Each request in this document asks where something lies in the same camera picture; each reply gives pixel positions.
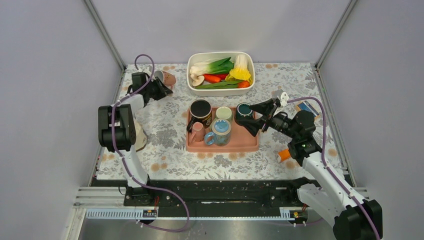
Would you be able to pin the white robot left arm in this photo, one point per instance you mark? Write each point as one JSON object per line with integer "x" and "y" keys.
{"x": 120, "y": 133}

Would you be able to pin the white rectangular basin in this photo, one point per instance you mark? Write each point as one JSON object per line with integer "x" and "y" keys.
{"x": 209, "y": 57}

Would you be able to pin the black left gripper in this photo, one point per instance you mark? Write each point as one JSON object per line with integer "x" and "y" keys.
{"x": 163, "y": 91}

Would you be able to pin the black mug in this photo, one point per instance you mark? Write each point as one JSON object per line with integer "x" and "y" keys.
{"x": 200, "y": 111}

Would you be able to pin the pink rectangular tray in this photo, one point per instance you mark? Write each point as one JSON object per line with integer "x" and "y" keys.
{"x": 240, "y": 141}

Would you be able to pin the small pink mug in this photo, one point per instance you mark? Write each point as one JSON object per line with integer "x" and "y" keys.
{"x": 197, "y": 133}

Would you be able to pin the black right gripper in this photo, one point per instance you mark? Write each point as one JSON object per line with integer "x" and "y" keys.
{"x": 265, "y": 108}

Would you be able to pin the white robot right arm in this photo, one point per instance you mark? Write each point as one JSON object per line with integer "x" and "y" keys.
{"x": 350, "y": 214}

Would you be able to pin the green bok choy toy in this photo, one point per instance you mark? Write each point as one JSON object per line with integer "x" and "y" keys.
{"x": 221, "y": 66}

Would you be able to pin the orange blue box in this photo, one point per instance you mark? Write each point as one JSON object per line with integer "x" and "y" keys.
{"x": 306, "y": 106}

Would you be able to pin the blue patterned mug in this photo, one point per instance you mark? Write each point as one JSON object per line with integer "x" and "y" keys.
{"x": 220, "y": 133}

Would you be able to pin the floral tablecloth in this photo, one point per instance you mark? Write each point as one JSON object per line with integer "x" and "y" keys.
{"x": 165, "y": 156}

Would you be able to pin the mushroom toy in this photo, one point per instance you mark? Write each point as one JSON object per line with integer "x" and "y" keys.
{"x": 197, "y": 80}

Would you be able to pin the yellow napa cabbage toy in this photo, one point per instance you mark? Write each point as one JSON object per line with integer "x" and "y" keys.
{"x": 240, "y": 70}

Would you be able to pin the dark teal mug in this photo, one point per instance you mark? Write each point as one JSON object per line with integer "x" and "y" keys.
{"x": 243, "y": 112}

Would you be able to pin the light green mug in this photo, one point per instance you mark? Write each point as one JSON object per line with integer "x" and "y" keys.
{"x": 224, "y": 113}

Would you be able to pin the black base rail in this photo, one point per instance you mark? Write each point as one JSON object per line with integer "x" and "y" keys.
{"x": 213, "y": 198}

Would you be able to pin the orange white marker box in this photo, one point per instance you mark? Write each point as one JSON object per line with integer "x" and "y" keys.
{"x": 284, "y": 155}

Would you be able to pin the large pink mug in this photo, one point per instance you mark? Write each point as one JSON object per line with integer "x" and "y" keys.
{"x": 168, "y": 79}

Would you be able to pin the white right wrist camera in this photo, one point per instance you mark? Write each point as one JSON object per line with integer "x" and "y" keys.
{"x": 280, "y": 98}

